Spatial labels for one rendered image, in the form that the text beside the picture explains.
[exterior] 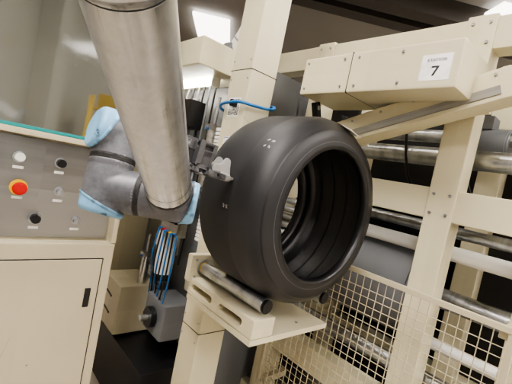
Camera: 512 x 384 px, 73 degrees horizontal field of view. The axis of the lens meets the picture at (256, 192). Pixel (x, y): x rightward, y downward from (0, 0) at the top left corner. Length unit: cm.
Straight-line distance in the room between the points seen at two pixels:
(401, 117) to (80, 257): 127
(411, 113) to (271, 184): 65
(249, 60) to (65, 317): 117
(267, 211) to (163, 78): 57
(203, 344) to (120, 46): 128
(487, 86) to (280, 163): 71
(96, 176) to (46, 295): 79
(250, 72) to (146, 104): 97
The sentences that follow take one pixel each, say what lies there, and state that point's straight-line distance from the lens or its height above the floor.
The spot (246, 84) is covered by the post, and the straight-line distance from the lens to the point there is 135.
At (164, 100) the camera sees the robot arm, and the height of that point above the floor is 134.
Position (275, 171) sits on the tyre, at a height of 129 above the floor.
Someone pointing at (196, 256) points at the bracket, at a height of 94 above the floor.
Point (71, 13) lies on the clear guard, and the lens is 141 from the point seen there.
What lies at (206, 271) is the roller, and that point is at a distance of 126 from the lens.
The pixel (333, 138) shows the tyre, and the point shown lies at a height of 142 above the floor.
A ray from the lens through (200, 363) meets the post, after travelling 154.
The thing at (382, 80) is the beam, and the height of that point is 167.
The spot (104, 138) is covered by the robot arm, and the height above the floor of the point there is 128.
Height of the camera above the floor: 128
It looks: 3 degrees down
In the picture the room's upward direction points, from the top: 12 degrees clockwise
